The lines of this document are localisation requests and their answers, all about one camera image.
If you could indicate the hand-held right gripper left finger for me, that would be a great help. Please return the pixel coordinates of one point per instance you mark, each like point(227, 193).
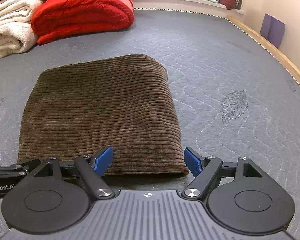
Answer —
point(103, 158)

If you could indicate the wooden bed frame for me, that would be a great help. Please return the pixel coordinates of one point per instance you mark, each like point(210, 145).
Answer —
point(277, 55)

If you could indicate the folded red quilt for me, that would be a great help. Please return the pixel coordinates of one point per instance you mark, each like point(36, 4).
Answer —
point(85, 12)

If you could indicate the grey quilted mattress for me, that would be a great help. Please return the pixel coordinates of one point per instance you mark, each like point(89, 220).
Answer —
point(227, 67)

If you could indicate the white window sill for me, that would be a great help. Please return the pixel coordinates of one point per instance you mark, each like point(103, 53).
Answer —
point(180, 3)

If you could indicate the folded cream blanket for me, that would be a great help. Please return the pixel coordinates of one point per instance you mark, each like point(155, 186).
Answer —
point(7, 30)

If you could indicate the purple bags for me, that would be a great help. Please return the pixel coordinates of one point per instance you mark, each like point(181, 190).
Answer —
point(273, 30)

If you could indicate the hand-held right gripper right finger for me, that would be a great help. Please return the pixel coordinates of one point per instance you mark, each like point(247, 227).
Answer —
point(193, 161)

